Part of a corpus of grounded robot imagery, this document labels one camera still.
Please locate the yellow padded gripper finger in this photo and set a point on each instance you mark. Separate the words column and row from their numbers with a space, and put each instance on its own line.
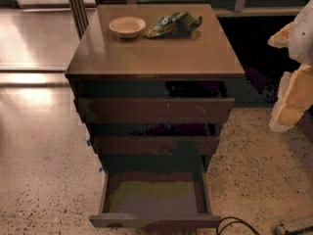
column 295, row 97

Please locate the drawer brown wood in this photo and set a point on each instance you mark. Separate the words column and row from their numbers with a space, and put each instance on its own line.
column 159, row 204

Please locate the brown wooden drawer cabinet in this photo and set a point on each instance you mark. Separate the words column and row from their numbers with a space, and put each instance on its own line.
column 194, row 66

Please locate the top drawer brown front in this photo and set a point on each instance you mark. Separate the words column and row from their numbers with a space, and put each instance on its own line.
column 154, row 110

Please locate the middle drawer brown front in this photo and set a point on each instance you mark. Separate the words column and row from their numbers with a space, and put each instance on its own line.
column 155, row 145

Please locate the grey power strip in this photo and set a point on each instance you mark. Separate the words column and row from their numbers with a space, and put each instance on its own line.
column 302, row 226

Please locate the green chip bag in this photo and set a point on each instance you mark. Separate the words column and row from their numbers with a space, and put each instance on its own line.
column 178, row 24

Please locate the beige round bowl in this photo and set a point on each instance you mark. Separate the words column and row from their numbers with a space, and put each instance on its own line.
column 127, row 27

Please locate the metal window frame post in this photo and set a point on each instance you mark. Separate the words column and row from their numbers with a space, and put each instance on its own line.
column 79, row 16

